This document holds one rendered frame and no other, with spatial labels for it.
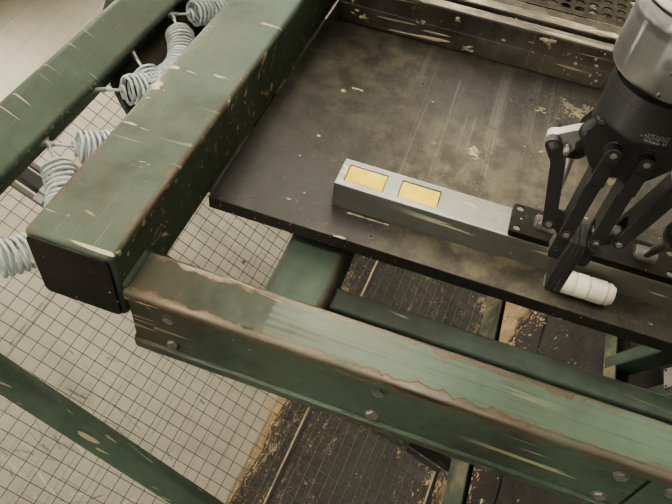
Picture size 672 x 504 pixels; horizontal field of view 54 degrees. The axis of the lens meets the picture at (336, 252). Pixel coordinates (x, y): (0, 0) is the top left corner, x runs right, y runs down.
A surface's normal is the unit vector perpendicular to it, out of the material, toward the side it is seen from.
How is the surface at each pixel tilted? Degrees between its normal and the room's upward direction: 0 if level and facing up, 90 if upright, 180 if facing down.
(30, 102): 90
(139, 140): 60
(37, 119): 90
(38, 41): 90
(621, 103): 52
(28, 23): 90
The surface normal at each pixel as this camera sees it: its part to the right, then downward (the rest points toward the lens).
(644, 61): -0.85, 0.35
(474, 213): 0.10, -0.63
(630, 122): -0.70, 0.50
